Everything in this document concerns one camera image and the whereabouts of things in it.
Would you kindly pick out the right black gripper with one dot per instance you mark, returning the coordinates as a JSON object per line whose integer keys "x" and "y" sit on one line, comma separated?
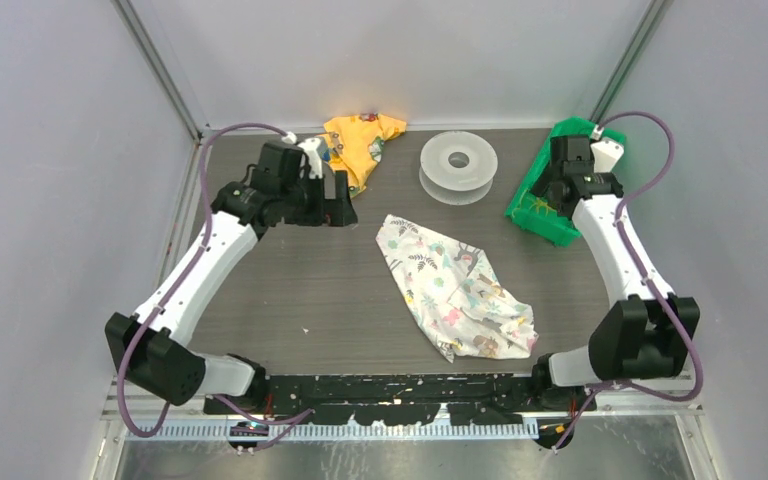
{"x": 540, "y": 186}

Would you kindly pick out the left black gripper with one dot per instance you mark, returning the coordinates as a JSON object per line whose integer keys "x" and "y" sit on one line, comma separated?
{"x": 328, "y": 211}

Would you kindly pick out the translucent white cable spool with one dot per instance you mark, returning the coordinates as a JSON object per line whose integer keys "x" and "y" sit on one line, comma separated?
{"x": 457, "y": 167}

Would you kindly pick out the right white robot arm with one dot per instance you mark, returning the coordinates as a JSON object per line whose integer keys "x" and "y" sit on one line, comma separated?
{"x": 647, "y": 331}

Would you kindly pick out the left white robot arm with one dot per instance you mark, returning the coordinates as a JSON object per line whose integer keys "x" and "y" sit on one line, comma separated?
{"x": 150, "y": 346}

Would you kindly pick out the green plastic compartment bin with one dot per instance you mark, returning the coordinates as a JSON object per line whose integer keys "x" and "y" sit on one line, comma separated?
{"x": 532, "y": 213}

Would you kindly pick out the yellow printed cloth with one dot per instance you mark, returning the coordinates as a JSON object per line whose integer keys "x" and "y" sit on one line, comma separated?
{"x": 356, "y": 144}

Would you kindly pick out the white floral printed cloth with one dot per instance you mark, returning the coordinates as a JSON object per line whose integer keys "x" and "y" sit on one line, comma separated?
{"x": 454, "y": 295}

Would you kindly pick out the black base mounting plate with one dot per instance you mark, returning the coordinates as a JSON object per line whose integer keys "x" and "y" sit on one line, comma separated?
{"x": 401, "y": 400}

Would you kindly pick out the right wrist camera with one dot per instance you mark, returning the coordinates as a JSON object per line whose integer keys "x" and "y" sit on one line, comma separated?
{"x": 606, "y": 152}

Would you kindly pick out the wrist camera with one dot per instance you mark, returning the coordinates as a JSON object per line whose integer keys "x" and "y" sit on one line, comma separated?
{"x": 316, "y": 150}
{"x": 606, "y": 152}

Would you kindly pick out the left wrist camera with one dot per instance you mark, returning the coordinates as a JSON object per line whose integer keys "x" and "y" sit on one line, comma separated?
{"x": 316, "y": 150}

